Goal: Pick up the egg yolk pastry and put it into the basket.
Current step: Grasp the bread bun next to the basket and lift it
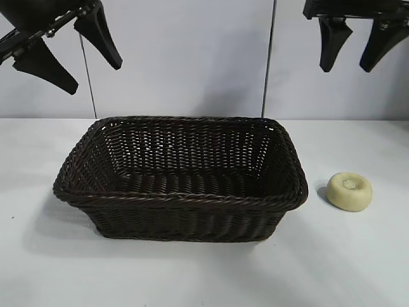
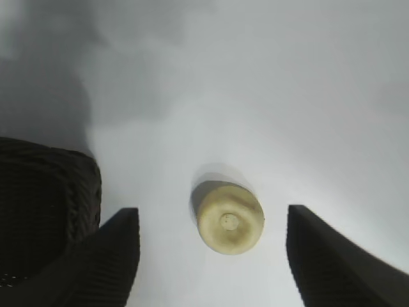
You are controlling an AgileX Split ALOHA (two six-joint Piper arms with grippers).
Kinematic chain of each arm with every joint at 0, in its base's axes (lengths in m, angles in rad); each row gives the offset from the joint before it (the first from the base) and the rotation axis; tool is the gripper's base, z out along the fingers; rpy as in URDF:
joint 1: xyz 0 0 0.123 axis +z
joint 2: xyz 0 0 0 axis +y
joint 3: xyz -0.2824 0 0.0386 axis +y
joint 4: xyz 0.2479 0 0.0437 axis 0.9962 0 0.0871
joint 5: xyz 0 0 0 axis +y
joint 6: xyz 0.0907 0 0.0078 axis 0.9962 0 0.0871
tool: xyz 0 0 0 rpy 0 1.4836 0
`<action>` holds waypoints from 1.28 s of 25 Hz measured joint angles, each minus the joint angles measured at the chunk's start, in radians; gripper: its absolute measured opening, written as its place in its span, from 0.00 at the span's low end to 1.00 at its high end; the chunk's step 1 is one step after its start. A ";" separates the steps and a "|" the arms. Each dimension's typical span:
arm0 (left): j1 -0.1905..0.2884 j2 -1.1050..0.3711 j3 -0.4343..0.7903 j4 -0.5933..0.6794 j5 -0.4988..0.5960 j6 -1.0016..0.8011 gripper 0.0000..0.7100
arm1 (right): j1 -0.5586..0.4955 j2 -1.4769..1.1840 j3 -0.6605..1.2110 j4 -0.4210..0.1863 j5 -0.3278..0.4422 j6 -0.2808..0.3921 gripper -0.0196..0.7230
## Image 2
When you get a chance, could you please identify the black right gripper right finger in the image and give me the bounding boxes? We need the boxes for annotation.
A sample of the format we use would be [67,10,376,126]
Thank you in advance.
[286,205,409,307]

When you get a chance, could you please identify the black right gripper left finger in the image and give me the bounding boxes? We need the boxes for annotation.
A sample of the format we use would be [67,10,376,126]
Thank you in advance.
[0,207,141,307]

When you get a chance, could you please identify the dark brown wicker basket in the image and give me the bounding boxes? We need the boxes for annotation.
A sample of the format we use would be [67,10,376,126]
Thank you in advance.
[0,136,103,284]

